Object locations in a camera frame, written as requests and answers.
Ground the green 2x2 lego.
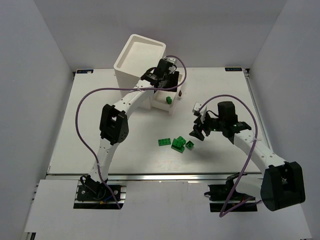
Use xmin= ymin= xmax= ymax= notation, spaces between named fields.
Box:
xmin=185 ymin=140 xmax=195 ymax=150
xmin=172 ymin=136 xmax=186 ymax=148

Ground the small green lego brick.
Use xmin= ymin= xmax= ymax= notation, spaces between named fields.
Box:
xmin=166 ymin=96 xmax=172 ymax=105

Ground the green 2x2 lego brick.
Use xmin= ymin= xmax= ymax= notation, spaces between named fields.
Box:
xmin=158 ymin=138 xmax=172 ymax=146

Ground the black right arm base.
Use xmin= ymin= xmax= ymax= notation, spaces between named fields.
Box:
xmin=204 ymin=173 xmax=258 ymax=213

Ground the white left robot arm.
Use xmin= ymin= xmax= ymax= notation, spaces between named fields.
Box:
xmin=88 ymin=56 xmax=180 ymax=184

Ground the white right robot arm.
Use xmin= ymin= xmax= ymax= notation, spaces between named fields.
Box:
xmin=190 ymin=101 xmax=306 ymax=212

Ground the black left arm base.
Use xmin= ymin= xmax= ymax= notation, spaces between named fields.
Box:
xmin=73 ymin=175 xmax=126 ymax=210

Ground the green 2x3 lego plate brick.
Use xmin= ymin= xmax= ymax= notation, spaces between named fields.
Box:
xmin=171 ymin=145 xmax=185 ymax=153

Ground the white drawer cabinet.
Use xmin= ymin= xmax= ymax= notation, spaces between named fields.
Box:
xmin=113 ymin=34 xmax=168 ymax=111

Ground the blue label sticker right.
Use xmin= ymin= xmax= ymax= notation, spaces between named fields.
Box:
xmin=224 ymin=67 xmax=243 ymax=72

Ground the blue label sticker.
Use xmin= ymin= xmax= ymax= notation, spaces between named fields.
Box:
xmin=76 ymin=69 xmax=94 ymax=74
xmin=224 ymin=67 xmax=243 ymax=72

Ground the blue label sticker left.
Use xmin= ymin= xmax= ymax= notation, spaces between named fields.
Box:
xmin=76 ymin=69 xmax=94 ymax=74

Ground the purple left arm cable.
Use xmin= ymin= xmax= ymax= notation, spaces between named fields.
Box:
xmin=75 ymin=55 xmax=188 ymax=210

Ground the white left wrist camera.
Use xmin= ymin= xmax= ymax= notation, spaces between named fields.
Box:
xmin=165 ymin=57 xmax=177 ymax=65

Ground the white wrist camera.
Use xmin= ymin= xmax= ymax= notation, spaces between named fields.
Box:
xmin=165 ymin=57 xmax=177 ymax=65
xmin=192 ymin=102 xmax=207 ymax=122

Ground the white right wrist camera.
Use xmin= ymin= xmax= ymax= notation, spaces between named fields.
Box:
xmin=192 ymin=102 xmax=207 ymax=122

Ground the aluminium right rail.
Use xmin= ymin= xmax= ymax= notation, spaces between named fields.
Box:
xmin=248 ymin=67 xmax=286 ymax=167

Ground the aluminium rail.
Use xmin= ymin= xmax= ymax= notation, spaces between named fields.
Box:
xmin=45 ymin=172 xmax=263 ymax=181
xmin=248 ymin=67 xmax=286 ymax=167

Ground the aluminium front rail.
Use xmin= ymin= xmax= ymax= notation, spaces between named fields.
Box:
xmin=45 ymin=172 xmax=263 ymax=181

